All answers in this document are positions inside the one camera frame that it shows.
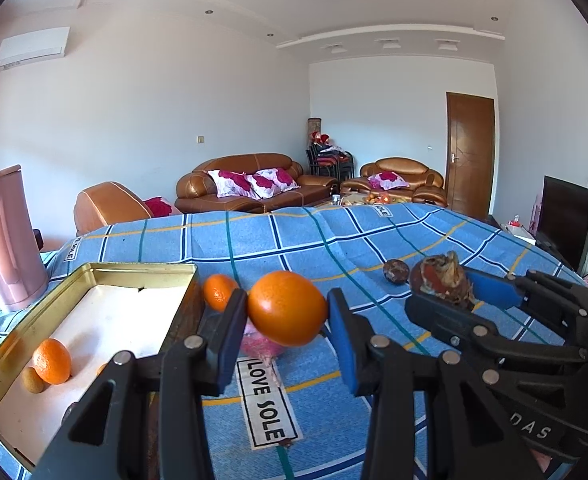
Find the blue plaid tablecloth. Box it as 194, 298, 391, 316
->
0, 202, 588, 480

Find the black television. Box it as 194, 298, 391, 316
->
535, 175, 588, 275

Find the red mango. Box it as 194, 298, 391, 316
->
239, 322, 287, 361

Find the wooden coffee table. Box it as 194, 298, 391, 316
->
331, 190, 410, 207

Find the brown leather sofa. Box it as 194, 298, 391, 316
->
175, 153, 340, 214

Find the stack of dark chairs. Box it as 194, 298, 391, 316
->
306, 142, 355, 181

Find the brown leather armchair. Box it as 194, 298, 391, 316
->
74, 181, 175, 236
344, 157, 447, 208

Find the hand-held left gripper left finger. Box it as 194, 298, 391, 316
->
34, 289, 249, 480

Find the white wall air conditioner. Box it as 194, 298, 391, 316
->
0, 26, 71, 68

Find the gold metal tin box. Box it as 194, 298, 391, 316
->
0, 261, 200, 466

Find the white television stand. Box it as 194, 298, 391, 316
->
484, 215, 540, 246

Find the dark passion fruit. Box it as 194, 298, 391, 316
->
382, 258, 411, 286

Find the pink electric kettle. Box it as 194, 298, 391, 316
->
0, 164, 51, 312

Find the brown wooden door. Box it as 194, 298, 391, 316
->
445, 91, 496, 220

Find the shrivelled brown fruit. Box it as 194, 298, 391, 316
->
409, 251, 476, 306

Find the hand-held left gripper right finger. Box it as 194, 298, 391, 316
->
326, 287, 530, 480

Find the white red floral pillow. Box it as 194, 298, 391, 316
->
208, 169, 255, 198
367, 171, 409, 191
246, 167, 300, 200

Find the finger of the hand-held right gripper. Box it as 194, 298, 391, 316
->
405, 292, 588, 366
466, 269, 588, 321

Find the small brown kiwi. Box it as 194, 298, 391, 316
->
21, 366, 47, 394

